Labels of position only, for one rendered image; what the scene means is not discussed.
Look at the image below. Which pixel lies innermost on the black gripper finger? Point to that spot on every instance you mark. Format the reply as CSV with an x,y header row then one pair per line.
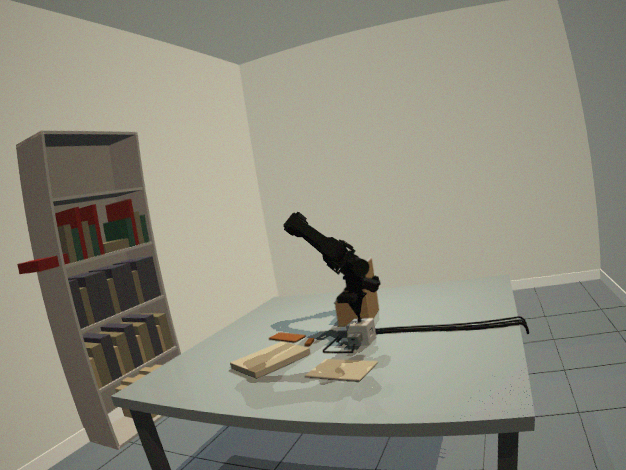
x,y
360,302
355,306

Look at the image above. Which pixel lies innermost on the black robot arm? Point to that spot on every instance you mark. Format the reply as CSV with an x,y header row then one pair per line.
x,y
334,252

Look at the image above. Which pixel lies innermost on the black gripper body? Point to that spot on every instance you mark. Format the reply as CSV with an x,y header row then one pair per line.
x,y
353,294

